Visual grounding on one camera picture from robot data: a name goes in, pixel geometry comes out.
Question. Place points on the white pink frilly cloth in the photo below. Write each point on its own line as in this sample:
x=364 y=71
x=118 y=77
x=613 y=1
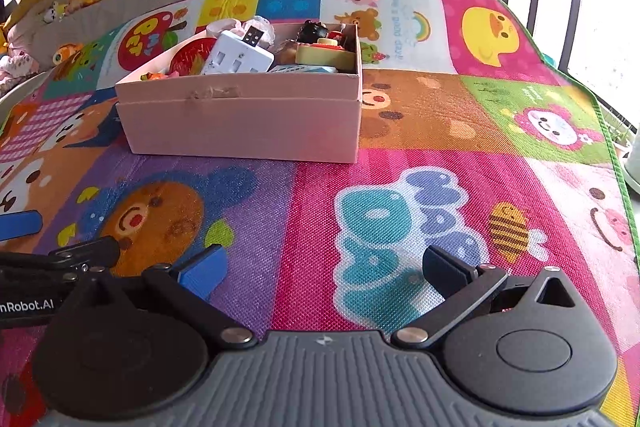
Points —
x=225 y=26

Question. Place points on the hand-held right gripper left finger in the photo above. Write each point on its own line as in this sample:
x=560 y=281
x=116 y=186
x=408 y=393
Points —
x=202 y=273

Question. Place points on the orange plush toy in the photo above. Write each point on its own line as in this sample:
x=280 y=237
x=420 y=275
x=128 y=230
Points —
x=67 y=53

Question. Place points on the potted plant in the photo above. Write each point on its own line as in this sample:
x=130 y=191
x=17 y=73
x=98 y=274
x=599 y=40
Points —
x=620 y=132

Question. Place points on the black plug adapter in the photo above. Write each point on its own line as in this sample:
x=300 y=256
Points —
x=253 y=37

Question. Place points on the pink cardboard box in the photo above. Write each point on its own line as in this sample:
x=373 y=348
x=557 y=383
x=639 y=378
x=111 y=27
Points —
x=240 y=122

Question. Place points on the pink white plush toy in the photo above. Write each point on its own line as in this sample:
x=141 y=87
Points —
x=17 y=64

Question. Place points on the light blue plastic item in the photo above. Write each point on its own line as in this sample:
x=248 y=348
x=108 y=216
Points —
x=300 y=69

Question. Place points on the colourful cartoon play mat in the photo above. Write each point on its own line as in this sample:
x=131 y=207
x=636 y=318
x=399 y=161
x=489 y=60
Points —
x=430 y=187

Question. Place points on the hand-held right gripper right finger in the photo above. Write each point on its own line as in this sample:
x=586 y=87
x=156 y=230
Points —
x=445 y=271

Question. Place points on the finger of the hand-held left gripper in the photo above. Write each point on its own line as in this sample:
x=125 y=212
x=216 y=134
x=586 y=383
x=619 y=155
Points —
x=17 y=226
x=85 y=252

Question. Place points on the red round toy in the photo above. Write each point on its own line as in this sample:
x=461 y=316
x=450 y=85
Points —
x=190 y=57

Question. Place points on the yellow toy cake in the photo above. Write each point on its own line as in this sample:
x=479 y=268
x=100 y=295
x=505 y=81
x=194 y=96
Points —
x=322 y=54

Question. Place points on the black-haired red doll figurine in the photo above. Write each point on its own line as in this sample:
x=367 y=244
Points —
x=315 y=32

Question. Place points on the small orange toy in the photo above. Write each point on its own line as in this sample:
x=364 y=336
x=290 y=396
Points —
x=152 y=76

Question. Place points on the white power strip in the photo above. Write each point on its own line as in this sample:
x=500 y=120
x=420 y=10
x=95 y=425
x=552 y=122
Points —
x=235 y=54

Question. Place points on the yellow plush toy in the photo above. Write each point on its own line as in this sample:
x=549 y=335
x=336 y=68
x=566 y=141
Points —
x=32 y=7

